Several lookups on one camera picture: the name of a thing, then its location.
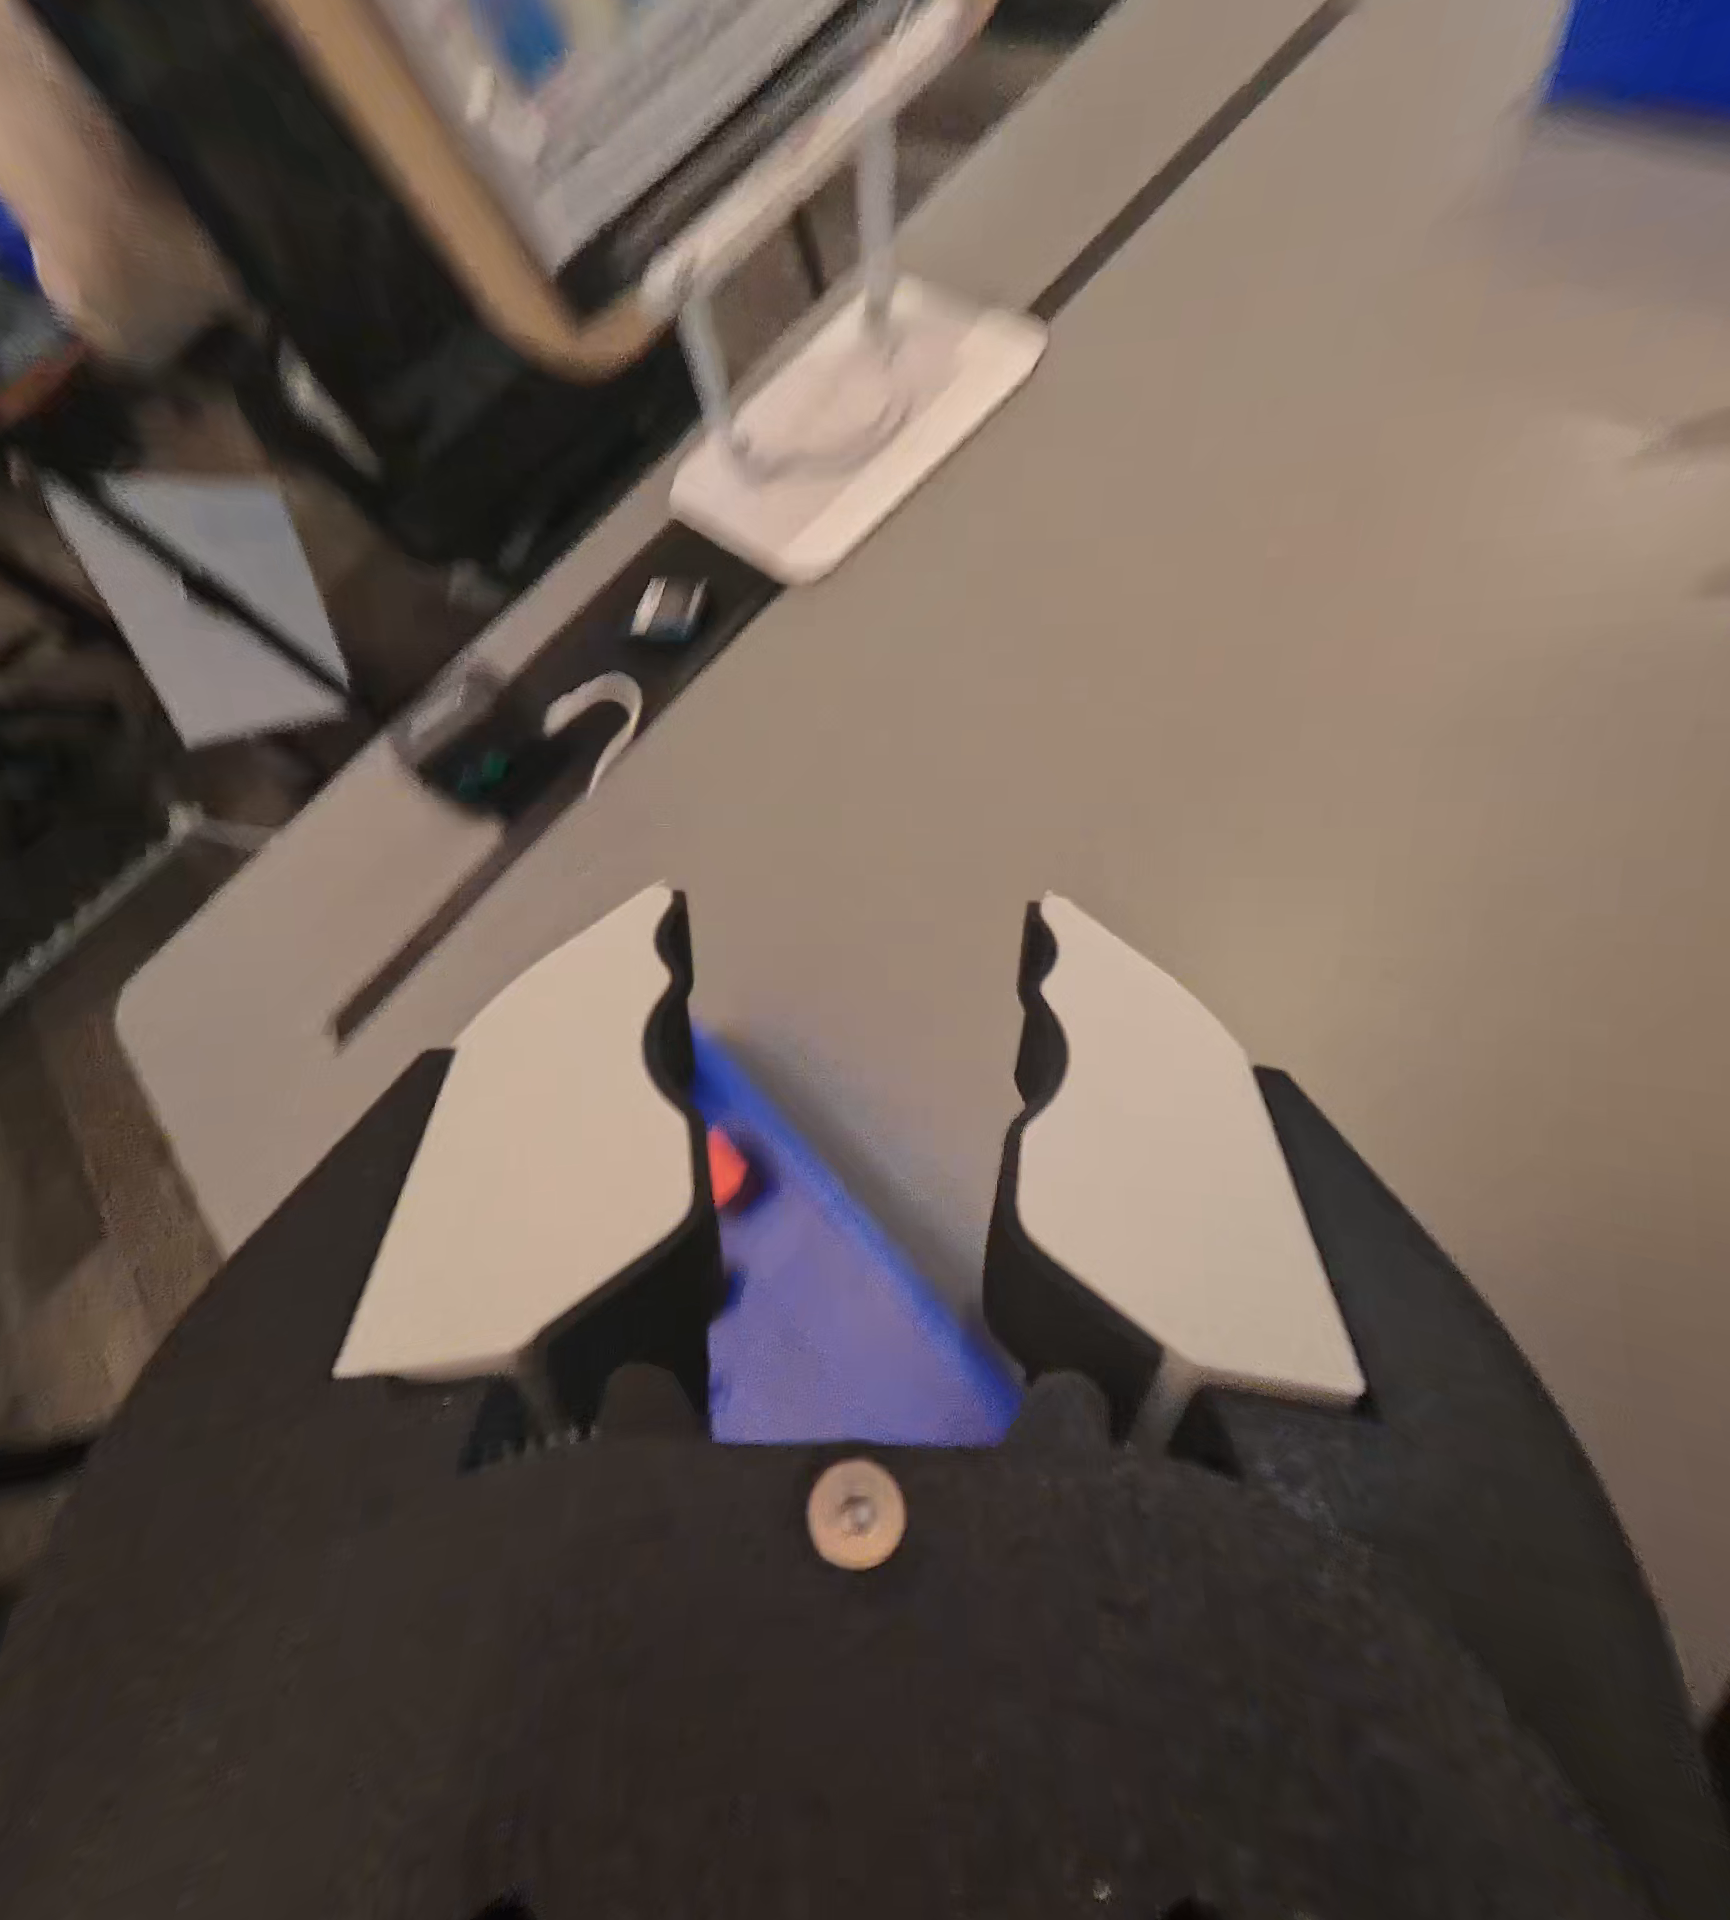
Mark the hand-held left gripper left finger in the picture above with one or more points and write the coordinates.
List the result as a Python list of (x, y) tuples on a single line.
[(537, 1186)]

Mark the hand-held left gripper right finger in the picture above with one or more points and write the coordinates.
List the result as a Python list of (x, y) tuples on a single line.
[(1182, 1200)]

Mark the blue plastic bin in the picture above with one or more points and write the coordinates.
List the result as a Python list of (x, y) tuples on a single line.
[(1706, 61), (836, 1321)]

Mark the red wooden cube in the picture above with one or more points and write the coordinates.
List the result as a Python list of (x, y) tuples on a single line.
[(726, 1169)]

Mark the black battery charger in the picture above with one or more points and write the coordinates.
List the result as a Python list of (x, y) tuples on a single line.
[(484, 773)]

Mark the white paper sheet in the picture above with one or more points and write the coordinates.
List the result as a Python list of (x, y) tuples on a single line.
[(174, 676)]

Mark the white desk stand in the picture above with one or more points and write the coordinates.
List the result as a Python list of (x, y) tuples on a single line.
[(865, 481)]

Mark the tan framed display screen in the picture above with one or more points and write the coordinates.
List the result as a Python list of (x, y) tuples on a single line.
[(624, 90)]

